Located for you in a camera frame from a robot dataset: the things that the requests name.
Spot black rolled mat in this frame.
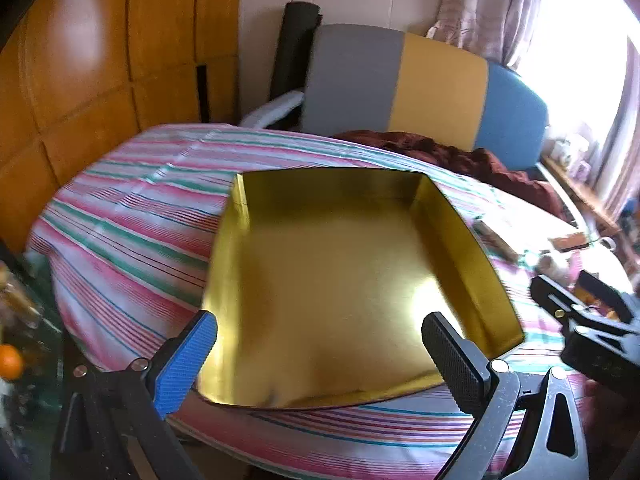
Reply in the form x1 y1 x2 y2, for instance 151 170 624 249
270 1 322 103

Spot gold box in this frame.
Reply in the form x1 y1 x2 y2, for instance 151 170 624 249
196 169 526 410

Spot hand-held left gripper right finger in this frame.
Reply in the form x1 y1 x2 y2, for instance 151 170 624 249
421 311 593 480

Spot white boxes on desk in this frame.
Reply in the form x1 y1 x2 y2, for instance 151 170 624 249
549 135 601 181

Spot striped tablecloth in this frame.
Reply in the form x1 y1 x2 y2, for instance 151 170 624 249
27 122 631 478

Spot patterned curtain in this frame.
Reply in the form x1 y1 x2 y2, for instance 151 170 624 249
425 0 601 68
585 45 640 226

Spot dark red blanket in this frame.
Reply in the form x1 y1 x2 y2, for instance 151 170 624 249
332 130 568 218

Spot grey yellow blue chair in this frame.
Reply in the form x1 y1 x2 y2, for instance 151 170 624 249
240 24 586 226

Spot orange fruit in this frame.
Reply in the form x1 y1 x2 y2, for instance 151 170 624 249
0 345 25 380

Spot glass side table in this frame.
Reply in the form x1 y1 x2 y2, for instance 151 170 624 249
0 250 68 466

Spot small brown item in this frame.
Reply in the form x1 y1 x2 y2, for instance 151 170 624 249
549 234 591 254

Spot wooden wardrobe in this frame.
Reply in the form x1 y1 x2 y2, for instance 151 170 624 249
0 0 243 256

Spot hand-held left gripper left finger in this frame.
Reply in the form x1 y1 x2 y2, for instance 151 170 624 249
52 310 218 480

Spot window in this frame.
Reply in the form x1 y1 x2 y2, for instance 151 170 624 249
515 0 640 161

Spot wooden desk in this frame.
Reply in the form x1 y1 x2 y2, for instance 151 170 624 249
544 157 623 233

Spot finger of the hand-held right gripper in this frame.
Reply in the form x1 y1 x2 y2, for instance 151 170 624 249
560 326 640 388
530 274 638 333

